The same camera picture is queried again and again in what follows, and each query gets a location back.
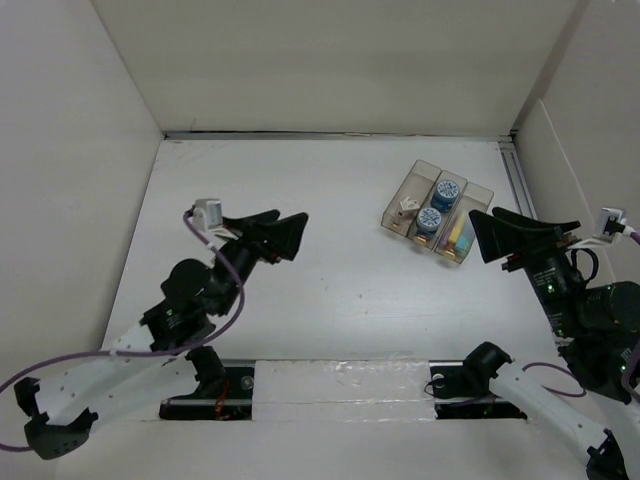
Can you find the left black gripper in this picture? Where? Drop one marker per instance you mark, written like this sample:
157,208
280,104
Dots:
284,242

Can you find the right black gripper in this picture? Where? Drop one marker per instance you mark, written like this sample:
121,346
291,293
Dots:
496,237

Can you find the blue highlighter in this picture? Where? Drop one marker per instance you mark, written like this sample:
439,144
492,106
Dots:
465,240

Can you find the yellow highlighter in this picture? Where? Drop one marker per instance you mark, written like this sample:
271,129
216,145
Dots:
456,230

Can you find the purple highlighter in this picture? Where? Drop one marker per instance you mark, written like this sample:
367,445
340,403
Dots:
444,239

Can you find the blue white round jar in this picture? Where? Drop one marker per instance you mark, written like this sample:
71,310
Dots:
428,221

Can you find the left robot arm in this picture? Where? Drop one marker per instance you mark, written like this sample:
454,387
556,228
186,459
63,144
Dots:
168,352

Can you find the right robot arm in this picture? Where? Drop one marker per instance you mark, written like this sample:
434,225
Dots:
599,330

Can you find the clear three-compartment organizer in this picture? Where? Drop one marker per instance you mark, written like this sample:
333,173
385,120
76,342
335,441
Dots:
419,184

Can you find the aluminium rail right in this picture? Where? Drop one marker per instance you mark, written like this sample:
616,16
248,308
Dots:
520,191

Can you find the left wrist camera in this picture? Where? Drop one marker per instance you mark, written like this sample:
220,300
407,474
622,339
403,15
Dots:
207,219

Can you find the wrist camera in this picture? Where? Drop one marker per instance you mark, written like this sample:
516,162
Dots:
610,227
207,219

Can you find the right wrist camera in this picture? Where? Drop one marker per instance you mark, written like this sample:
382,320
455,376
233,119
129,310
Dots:
610,227

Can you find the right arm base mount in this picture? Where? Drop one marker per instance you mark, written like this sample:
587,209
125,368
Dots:
460,388

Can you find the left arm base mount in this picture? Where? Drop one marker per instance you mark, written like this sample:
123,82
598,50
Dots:
224,392

